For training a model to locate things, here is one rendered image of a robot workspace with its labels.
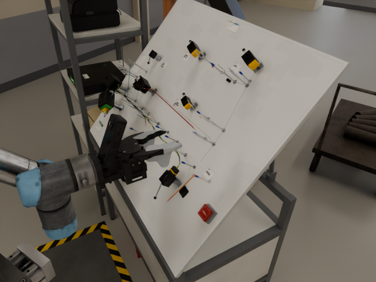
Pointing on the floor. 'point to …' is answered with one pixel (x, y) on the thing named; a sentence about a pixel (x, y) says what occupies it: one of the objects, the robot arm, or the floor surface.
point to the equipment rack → (131, 25)
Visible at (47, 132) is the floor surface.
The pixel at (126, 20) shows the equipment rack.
